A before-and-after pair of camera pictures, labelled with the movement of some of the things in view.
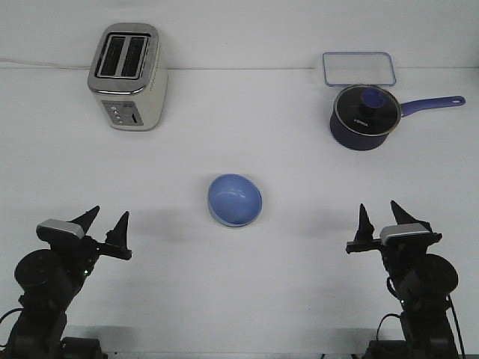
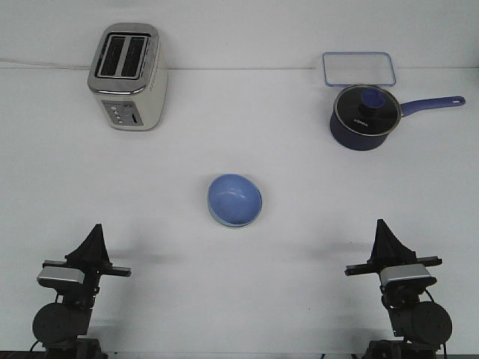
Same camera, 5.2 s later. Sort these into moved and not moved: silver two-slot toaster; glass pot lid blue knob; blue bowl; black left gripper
Moved: black left gripper
Not moved: silver two-slot toaster; glass pot lid blue knob; blue bowl
